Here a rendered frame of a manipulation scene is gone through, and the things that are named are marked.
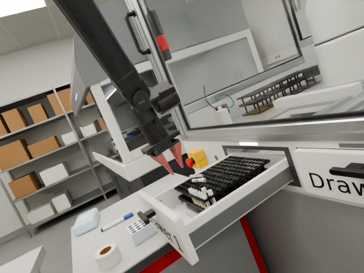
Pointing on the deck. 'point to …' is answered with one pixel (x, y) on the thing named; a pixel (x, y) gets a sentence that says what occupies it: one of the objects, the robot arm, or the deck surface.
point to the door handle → (134, 33)
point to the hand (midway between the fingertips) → (176, 168)
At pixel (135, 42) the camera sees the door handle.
